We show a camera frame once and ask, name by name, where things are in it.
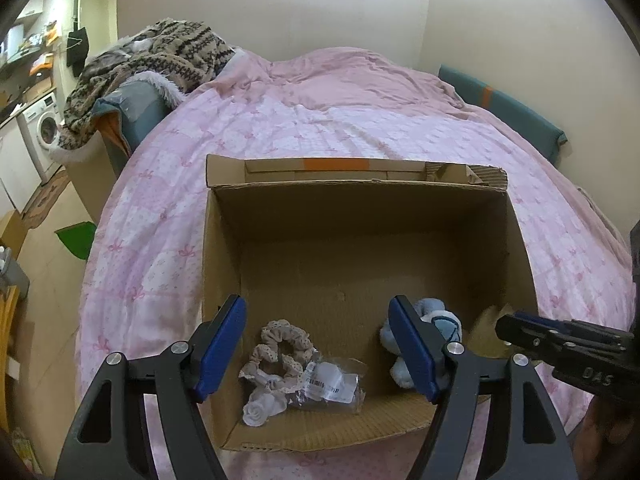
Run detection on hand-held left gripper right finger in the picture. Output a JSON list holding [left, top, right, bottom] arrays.
[[387, 294, 578, 480]]

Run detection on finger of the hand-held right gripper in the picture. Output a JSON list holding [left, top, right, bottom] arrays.
[[512, 311, 578, 326], [495, 316, 568, 363]]

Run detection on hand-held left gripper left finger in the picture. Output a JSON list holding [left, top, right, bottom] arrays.
[[57, 294, 248, 480]]

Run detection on blue plush toy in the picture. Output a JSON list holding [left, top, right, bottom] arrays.
[[379, 299, 463, 390]]

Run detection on beige lace scrunchie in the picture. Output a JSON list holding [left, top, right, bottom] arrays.
[[259, 320, 322, 363], [239, 344, 306, 397]]

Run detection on white fabric rose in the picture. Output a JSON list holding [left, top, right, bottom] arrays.
[[242, 390, 287, 429]]

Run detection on clear plastic bag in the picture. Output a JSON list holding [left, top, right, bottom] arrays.
[[295, 357, 369, 416]]

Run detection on cardboard box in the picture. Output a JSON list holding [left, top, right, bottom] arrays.
[[200, 154, 540, 453]]

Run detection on person's right hand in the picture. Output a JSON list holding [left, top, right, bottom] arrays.
[[575, 394, 640, 480]]

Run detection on teal headboard cushion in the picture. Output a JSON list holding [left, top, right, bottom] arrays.
[[439, 64, 568, 166]]

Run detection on yellow wooden chair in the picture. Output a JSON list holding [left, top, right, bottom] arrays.
[[0, 285, 22, 433]]

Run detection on grey box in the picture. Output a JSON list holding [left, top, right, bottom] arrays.
[[0, 247, 32, 294]]

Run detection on patterned floor mat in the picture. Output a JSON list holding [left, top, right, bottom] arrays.
[[21, 170, 72, 232]]

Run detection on pink bow-print quilt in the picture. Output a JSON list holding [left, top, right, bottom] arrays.
[[75, 47, 640, 480]]

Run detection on white lower cabinets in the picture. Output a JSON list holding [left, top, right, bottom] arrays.
[[0, 120, 44, 216]]

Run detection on white washing machine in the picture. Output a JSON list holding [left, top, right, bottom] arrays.
[[17, 92, 64, 187]]

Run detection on patterned knit blanket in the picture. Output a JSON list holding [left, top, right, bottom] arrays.
[[59, 19, 236, 153]]

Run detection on black hanging garment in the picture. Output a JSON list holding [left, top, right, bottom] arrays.
[[66, 25, 90, 67]]

